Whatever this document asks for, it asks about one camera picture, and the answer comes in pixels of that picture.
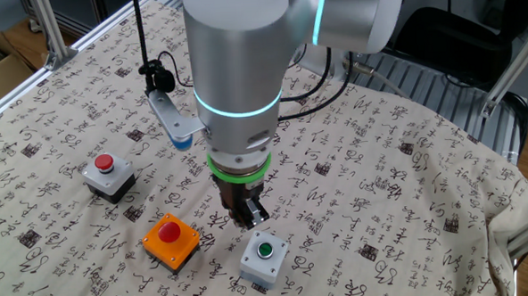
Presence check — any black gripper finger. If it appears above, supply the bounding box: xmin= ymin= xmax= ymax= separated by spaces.
xmin=229 ymin=213 xmax=252 ymax=233
xmin=243 ymin=197 xmax=271 ymax=232

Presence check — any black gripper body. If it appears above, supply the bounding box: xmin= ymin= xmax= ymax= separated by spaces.
xmin=210 ymin=172 xmax=268 ymax=221

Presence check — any grey box green button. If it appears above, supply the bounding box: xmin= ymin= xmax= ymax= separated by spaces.
xmin=237 ymin=229 xmax=292 ymax=292

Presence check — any orange box red mushroom button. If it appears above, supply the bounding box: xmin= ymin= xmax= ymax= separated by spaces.
xmin=140 ymin=211 xmax=202 ymax=277

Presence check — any white black box red button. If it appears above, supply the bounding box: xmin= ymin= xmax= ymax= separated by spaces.
xmin=79 ymin=152 xmax=138 ymax=206

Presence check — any beige calligraphy print tablecloth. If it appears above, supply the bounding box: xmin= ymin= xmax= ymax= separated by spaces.
xmin=0 ymin=0 xmax=528 ymax=296

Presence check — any black office chair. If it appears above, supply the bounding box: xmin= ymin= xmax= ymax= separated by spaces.
xmin=380 ymin=3 xmax=515 ymax=95

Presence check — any brown cardboard box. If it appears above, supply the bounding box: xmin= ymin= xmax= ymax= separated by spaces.
xmin=0 ymin=19 xmax=38 ymax=116

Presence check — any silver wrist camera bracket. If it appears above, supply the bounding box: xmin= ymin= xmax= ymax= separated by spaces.
xmin=137 ymin=56 xmax=210 ymax=154

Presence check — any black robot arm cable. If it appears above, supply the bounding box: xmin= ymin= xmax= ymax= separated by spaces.
xmin=273 ymin=41 xmax=358 ymax=122

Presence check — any grey cable with metal plug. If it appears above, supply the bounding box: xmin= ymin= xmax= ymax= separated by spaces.
xmin=342 ymin=55 xmax=413 ymax=103

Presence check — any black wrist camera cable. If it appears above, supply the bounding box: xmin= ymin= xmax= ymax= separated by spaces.
xmin=130 ymin=0 xmax=195 ymax=91

